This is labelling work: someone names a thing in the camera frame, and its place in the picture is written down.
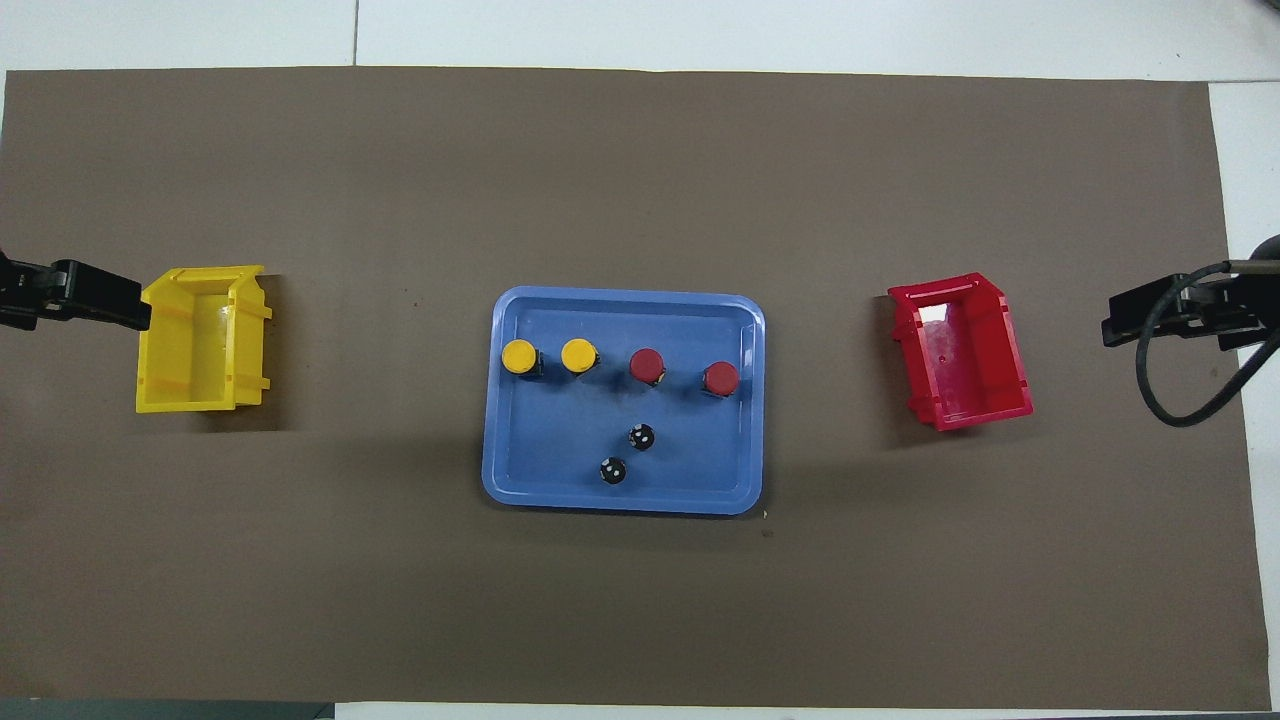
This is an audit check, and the yellow plastic bin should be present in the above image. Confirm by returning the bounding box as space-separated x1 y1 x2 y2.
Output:
136 264 274 415

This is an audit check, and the blue plastic tray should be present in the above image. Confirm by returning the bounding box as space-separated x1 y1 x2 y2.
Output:
481 286 767 517

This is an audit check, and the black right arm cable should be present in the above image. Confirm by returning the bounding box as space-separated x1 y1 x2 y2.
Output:
1134 260 1280 430

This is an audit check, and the brown paper table mat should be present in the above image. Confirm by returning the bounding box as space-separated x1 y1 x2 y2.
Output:
0 66 1272 713

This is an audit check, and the red plastic bin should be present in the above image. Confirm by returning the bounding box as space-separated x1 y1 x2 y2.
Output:
887 272 1035 433

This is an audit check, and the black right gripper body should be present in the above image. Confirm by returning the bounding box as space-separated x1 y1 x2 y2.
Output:
1192 272 1280 352

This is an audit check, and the yellow push button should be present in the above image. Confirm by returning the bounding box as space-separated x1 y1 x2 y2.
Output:
500 339 546 381
560 337 604 379

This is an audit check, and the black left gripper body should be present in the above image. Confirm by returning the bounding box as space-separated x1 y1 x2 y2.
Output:
0 250 59 331

